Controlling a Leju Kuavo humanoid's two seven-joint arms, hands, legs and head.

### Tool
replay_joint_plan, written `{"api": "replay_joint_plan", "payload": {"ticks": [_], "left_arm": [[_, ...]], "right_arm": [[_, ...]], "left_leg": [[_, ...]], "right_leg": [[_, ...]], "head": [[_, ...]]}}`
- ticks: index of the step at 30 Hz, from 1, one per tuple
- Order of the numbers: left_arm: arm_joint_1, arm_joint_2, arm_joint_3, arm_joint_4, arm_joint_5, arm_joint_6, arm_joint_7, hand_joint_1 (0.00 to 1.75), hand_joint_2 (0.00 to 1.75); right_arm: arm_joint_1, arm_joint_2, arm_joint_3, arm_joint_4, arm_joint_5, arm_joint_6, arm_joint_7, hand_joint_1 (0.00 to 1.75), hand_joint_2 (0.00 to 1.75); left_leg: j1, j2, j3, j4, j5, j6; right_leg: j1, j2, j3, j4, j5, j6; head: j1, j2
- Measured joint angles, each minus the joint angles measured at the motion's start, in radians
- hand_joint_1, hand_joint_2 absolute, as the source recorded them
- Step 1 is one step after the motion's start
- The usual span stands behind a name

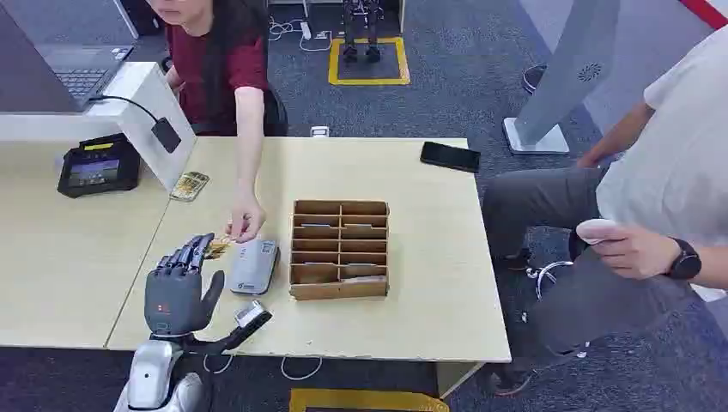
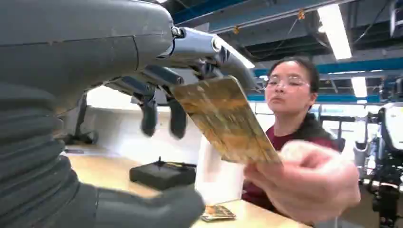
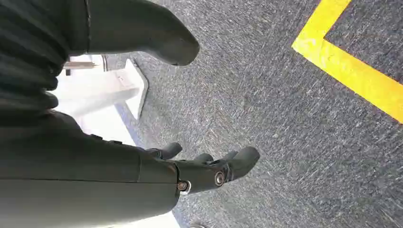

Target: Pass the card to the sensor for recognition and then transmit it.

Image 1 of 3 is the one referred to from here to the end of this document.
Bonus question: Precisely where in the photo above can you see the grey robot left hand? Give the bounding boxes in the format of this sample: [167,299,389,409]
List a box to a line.
[143,232,227,339]

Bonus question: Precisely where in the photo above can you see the gold patterned card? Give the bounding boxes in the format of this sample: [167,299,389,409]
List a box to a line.
[204,238,233,261]

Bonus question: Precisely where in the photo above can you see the grey card reader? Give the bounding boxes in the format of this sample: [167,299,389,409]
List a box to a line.
[229,238,281,297]

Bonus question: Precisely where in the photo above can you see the stack of gold cards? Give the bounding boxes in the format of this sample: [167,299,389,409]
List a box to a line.
[169,171,211,203]

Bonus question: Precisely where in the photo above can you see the black payment terminal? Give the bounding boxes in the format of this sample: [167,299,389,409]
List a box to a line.
[57,132,143,199]

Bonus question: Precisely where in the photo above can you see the wooden card box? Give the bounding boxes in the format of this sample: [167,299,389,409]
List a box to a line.
[288,198,391,302]

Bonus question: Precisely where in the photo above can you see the white desk riser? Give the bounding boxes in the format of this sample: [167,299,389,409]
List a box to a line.
[0,61,198,192]

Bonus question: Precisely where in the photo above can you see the black office chair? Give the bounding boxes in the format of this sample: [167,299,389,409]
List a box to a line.
[262,88,289,138]

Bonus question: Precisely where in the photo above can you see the person in red top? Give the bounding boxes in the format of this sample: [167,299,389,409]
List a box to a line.
[144,0,272,137]

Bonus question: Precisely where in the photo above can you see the grey laptop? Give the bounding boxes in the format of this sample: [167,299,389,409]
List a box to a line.
[0,4,136,115]

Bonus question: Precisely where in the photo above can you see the yellow tape square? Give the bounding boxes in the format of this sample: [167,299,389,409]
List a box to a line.
[328,36,411,87]

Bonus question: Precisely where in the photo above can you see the black smartphone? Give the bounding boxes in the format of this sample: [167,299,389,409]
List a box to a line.
[419,141,482,174]

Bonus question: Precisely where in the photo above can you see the black humanoid robot legs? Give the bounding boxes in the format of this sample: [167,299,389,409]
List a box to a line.
[341,0,384,64]

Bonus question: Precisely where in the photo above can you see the dark shoe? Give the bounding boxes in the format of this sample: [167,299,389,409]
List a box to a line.
[521,63,549,95]

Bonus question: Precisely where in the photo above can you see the grey floor stand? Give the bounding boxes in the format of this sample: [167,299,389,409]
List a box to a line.
[501,0,622,156]

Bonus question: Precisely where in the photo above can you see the person's hand with watch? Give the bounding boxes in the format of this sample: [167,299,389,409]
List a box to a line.
[575,221,683,282]

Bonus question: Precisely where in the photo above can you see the black wristwatch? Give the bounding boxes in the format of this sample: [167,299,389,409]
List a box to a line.
[664,237,703,282]

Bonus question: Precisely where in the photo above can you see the person in white shirt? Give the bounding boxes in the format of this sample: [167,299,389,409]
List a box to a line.
[482,25,728,397]

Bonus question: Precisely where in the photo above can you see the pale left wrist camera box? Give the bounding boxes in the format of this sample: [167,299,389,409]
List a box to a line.
[234,300,274,332]

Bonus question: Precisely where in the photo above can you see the white cable loop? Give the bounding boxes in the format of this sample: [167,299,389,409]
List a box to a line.
[279,355,325,383]

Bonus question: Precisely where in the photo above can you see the black power adapter with cable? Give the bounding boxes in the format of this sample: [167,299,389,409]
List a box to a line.
[87,94,183,155]

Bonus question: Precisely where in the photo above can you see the white floor cable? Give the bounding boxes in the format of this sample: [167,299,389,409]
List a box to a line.
[267,15,333,53]

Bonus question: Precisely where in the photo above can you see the chrome ring frame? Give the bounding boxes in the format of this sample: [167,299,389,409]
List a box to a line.
[525,260,575,302]

